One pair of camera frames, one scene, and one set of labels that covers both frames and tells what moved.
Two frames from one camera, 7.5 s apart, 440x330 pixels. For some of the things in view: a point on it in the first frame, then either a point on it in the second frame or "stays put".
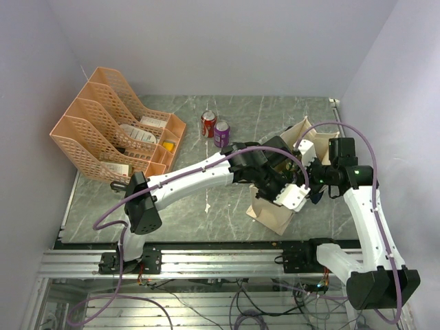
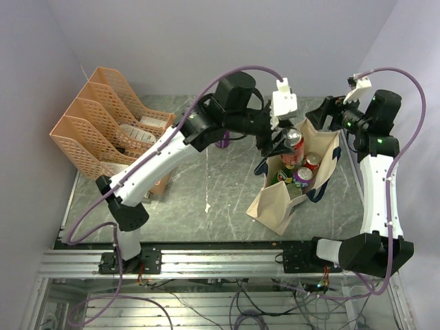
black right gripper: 313,187 to 317,116
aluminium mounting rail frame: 196,290 stays put
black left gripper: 271,199 to 278,149
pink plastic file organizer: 107,129 stays put
